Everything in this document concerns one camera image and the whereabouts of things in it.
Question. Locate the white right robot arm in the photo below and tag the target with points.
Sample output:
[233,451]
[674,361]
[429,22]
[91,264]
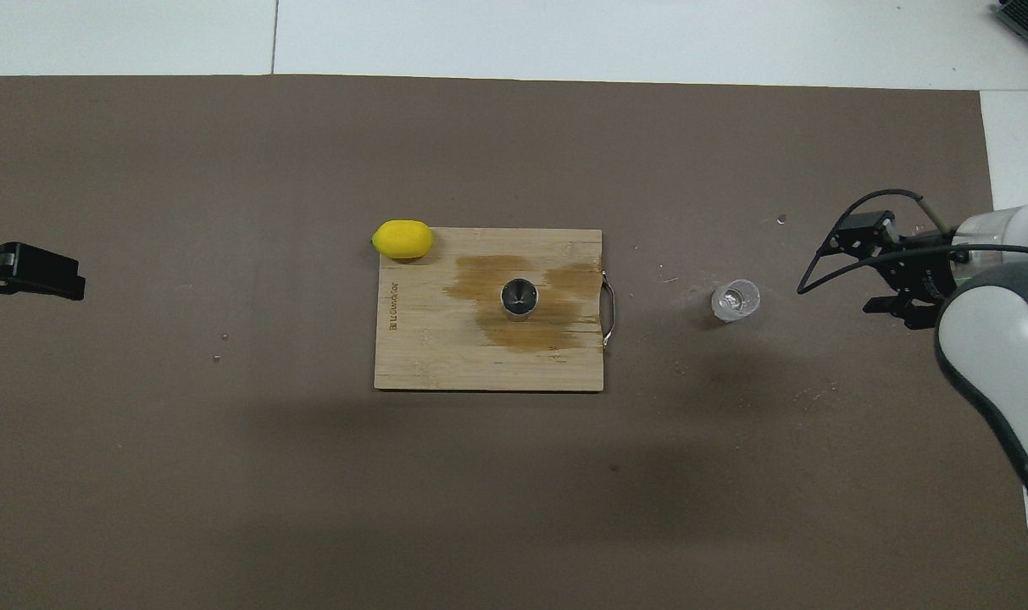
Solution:
[997,339]

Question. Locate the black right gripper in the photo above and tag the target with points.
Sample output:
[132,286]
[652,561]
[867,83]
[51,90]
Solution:
[925,271]

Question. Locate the brown table mat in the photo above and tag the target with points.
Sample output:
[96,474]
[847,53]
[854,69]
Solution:
[225,169]

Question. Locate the metal jigger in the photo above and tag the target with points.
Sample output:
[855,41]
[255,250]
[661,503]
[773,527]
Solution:
[519,298]

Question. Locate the clear glass cup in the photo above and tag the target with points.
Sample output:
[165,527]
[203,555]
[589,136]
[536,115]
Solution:
[736,300]

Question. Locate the wooden cutting board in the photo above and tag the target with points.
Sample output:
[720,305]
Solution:
[429,356]

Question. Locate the yellow lemon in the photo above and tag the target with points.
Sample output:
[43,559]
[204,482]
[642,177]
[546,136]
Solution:
[403,239]

